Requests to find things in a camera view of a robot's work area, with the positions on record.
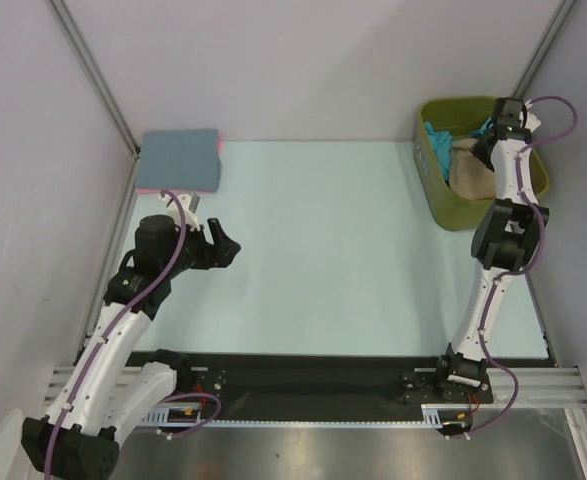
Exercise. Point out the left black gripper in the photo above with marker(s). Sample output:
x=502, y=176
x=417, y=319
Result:
x=220, y=253

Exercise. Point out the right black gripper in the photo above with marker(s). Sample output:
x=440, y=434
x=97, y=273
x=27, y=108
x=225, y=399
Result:
x=481, y=153

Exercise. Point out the beige t-shirt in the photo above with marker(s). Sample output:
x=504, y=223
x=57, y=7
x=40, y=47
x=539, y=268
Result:
x=468, y=177

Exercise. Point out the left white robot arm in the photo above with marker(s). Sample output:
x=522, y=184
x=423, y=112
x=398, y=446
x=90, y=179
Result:
x=81, y=434

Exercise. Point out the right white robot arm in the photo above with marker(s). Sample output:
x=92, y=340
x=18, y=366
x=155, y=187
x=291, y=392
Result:
x=505, y=245

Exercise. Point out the olive green plastic bin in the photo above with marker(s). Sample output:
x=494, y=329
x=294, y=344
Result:
x=463, y=117

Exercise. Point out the teal crumpled t-shirt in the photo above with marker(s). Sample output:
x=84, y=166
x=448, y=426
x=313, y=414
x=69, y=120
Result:
x=441, y=142

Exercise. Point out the folded grey-blue t-shirt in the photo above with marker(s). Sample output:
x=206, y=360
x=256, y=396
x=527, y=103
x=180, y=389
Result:
x=180, y=160

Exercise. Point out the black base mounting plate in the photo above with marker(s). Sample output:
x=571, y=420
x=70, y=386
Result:
x=276, y=388

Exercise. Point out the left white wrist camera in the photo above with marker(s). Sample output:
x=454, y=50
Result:
x=182, y=209

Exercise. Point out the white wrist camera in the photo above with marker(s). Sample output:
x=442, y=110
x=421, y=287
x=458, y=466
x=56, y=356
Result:
x=182, y=209
x=529, y=120

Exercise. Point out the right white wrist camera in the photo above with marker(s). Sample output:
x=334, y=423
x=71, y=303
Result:
x=529, y=120

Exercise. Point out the right aluminium corner post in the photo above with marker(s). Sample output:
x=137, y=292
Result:
x=549, y=36

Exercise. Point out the aluminium corner post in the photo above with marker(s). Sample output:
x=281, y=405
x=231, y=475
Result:
x=89, y=65
x=549, y=36

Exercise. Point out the left white cable duct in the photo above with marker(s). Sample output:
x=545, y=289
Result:
x=180, y=416

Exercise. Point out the white cable duct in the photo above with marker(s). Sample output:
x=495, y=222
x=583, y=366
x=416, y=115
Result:
x=180, y=416
x=447, y=414

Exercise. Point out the aluminium extrusion rail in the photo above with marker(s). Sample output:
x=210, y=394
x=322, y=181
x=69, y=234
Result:
x=541, y=388

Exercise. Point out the left aluminium corner post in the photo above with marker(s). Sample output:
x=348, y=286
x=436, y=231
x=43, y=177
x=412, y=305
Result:
x=89, y=65

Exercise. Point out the right white cable duct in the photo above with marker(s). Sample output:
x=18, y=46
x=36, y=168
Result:
x=447, y=414

